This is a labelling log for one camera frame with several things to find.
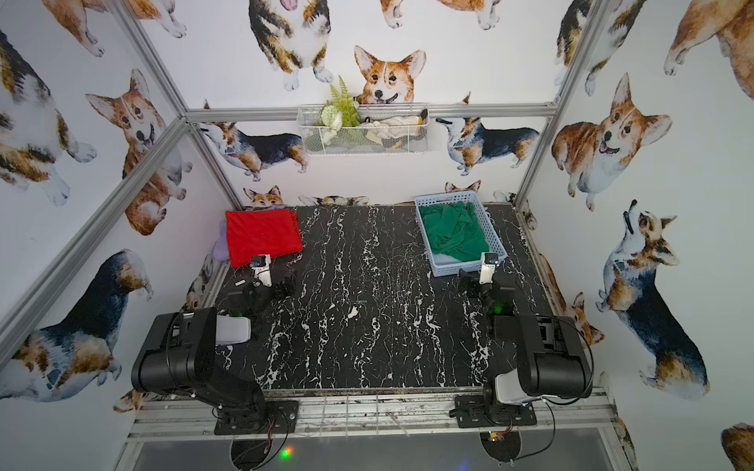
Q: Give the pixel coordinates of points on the aluminium frame bar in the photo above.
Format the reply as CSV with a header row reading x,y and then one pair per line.
x,y
280,114
43,293

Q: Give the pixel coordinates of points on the cream cloth items in basket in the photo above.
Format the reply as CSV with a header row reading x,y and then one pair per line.
x,y
396,132

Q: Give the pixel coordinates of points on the light blue plastic basket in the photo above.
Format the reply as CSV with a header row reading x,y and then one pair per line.
x,y
441,265

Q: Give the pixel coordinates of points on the folded red t-shirt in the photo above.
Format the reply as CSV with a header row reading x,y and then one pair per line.
x,y
273,232

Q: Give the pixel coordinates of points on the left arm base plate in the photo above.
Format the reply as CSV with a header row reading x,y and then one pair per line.
x,y
278,416

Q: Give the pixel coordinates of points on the white wire wall basket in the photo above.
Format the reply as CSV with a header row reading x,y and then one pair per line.
x,y
349,141

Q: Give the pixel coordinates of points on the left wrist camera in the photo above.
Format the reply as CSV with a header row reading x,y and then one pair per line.
x,y
261,267

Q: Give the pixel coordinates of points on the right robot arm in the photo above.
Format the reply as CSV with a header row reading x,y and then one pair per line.
x,y
550,358

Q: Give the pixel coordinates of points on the green t-shirt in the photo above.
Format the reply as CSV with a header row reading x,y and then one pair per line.
x,y
453,230

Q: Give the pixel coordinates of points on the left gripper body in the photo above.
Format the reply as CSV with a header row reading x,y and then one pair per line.
x,y
276,282

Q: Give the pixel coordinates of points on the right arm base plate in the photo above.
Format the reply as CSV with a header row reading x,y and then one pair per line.
x,y
477,411

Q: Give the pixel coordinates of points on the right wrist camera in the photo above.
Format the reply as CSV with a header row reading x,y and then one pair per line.
x,y
489,263

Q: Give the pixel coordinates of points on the aluminium frame back bar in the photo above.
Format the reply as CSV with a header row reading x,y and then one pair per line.
x,y
280,114

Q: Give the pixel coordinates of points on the aluminium front rail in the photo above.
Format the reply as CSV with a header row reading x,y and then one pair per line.
x,y
350,413

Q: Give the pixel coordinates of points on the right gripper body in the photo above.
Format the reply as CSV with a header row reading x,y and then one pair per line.
x,y
475,287

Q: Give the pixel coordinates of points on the folded lilac t-shirt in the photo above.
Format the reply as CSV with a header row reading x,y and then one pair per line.
x,y
220,251

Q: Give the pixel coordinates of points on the green fern plant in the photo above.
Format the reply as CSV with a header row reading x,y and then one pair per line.
x,y
340,112

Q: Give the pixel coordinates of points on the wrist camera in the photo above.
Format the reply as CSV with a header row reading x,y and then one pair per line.
x,y
489,263
261,267

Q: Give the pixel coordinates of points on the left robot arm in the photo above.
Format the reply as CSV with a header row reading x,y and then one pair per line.
x,y
179,357

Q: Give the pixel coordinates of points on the aluminium frame left bar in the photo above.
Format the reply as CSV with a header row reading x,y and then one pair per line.
x,y
43,293

